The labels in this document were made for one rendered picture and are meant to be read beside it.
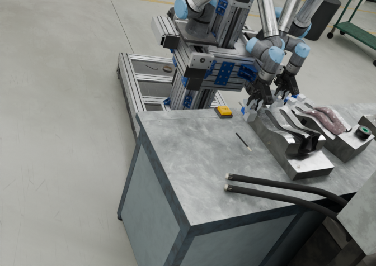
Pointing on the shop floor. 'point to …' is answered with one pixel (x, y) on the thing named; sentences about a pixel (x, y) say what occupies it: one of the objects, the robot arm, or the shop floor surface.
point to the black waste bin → (323, 17)
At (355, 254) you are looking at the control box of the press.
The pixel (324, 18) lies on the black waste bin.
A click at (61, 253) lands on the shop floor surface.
